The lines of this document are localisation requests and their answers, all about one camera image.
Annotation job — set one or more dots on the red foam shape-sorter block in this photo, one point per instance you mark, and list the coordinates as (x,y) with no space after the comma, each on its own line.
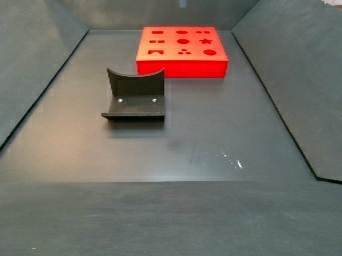
(187,51)

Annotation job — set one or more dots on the black curved plastic holder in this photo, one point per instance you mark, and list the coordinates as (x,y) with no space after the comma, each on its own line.
(138,96)

